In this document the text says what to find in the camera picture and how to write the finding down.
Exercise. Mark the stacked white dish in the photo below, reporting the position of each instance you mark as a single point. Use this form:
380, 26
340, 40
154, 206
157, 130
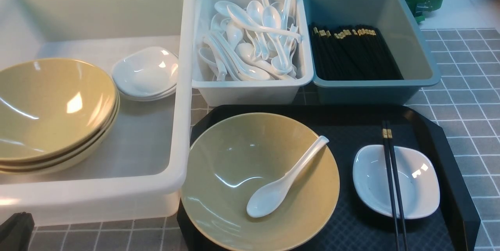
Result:
146, 73
159, 96

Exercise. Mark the bottom stacked yellow bowl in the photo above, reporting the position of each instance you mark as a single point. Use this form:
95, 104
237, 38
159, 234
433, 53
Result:
70, 159

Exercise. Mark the large white plastic tub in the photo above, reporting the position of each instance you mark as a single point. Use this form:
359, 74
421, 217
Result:
139, 168

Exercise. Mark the stacked yellow bowl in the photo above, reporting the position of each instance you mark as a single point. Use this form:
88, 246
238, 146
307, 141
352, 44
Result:
27, 164
49, 105
70, 159

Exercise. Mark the lower stacked white dish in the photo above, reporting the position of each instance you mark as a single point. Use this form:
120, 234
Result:
159, 96

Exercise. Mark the middle stacked yellow bowl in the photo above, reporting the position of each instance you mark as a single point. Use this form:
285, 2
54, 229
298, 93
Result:
27, 164

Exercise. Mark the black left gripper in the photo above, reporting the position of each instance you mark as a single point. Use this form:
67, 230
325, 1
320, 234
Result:
16, 232

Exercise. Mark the grey grid tablecloth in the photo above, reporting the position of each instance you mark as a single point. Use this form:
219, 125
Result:
465, 104

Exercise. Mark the bundle of black chopsticks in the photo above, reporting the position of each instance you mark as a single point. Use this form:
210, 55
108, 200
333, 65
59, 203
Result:
352, 53

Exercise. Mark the black serving tray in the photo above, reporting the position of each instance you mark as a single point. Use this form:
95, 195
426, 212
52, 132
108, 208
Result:
353, 226

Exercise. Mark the white square sauce dish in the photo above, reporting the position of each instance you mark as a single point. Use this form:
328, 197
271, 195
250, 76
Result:
419, 185

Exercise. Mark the yellow noodle bowl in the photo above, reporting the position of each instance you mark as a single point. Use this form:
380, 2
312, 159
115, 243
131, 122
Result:
235, 157

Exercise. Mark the long white spoon on top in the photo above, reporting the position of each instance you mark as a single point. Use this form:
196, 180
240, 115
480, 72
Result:
240, 17

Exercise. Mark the white spoon bin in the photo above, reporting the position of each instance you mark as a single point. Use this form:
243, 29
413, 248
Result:
218, 93

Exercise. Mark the white spoon front of bin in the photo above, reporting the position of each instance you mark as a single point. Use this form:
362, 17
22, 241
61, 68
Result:
246, 52

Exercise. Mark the blue chopstick bin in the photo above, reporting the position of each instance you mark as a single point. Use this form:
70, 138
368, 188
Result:
402, 35

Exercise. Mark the white soup spoon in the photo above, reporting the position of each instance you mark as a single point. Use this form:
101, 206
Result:
269, 197

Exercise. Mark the top stacked white dish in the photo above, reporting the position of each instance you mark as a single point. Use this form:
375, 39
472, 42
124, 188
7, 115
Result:
146, 73

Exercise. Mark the top stacked yellow bowl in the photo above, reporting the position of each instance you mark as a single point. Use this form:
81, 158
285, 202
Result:
49, 105

